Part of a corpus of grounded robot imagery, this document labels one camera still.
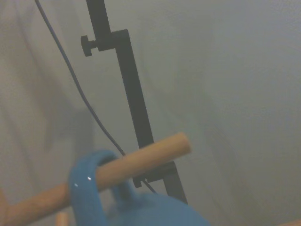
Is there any blue ceramic mug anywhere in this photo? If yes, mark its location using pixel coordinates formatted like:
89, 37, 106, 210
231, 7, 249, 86
67, 148, 211, 226

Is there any wooden mug tree black base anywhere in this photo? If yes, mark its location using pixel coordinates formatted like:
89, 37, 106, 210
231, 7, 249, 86
0, 131, 301, 226

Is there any black clamped camera stand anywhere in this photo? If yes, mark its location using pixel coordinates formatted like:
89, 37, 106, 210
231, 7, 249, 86
80, 0, 189, 206

